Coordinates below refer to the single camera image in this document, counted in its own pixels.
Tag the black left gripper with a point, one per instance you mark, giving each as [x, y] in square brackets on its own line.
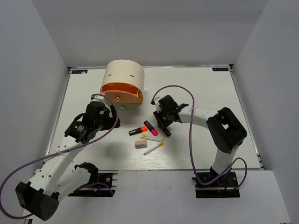
[111, 121]

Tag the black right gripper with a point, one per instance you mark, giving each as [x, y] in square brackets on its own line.
[162, 123]

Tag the orange cap black highlighter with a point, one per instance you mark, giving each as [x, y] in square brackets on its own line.
[138, 130]

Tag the orange top drawer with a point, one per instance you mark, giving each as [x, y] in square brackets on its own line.
[126, 92]

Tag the green cap black highlighter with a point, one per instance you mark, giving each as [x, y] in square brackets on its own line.
[165, 130]

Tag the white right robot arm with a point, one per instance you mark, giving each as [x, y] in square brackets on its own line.
[226, 130]

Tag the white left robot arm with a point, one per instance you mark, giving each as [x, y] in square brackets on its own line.
[43, 192]

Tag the pink cap black highlighter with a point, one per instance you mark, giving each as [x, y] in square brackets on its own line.
[150, 127]

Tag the white marker yellow cap upper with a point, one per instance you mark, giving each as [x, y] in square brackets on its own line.
[151, 139]

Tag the white marker yellow cap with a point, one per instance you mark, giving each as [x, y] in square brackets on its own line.
[151, 139]
[153, 148]

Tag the white marker yellow cap lower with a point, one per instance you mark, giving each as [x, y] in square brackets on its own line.
[153, 148]

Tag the pink correction tape dispenser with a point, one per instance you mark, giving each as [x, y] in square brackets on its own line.
[140, 144]

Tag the cream cylindrical drawer organizer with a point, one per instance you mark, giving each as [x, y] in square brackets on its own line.
[123, 75]

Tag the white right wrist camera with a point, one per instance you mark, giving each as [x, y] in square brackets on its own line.
[156, 103]

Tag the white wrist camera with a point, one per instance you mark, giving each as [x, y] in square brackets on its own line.
[156, 103]
[97, 98]

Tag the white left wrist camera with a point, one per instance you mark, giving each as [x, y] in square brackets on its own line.
[97, 98]

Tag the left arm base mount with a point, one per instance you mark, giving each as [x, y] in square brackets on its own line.
[105, 186]

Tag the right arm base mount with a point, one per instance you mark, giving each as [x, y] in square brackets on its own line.
[218, 189]

